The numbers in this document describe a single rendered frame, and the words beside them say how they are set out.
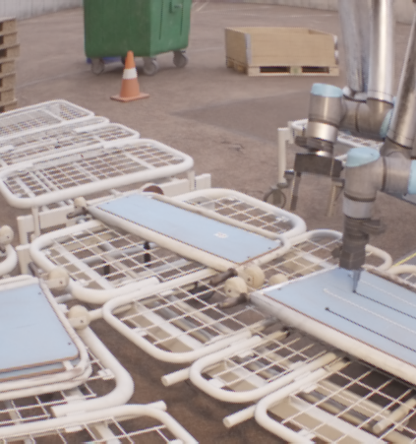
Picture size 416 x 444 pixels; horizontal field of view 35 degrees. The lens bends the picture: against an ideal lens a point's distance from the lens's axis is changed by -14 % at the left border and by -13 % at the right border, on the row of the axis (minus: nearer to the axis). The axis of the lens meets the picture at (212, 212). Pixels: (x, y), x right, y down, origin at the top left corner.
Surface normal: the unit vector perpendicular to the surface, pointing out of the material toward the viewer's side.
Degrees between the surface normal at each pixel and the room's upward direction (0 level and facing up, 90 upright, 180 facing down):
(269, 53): 90
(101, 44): 94
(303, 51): 90
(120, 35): 94
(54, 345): 8
